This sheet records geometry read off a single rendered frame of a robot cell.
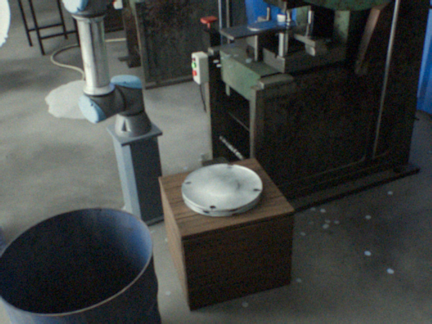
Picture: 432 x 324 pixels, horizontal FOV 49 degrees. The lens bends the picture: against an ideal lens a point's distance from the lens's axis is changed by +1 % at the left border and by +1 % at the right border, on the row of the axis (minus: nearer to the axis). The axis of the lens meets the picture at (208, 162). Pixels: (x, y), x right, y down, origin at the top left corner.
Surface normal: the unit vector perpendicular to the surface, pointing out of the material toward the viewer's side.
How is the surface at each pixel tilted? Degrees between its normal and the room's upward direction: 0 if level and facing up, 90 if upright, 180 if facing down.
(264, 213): 0
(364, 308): 0
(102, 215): 88
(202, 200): 0
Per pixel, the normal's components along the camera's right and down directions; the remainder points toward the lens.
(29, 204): -0.05, -0.85
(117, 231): -0.33, 0.47
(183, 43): 0.37, 0.47
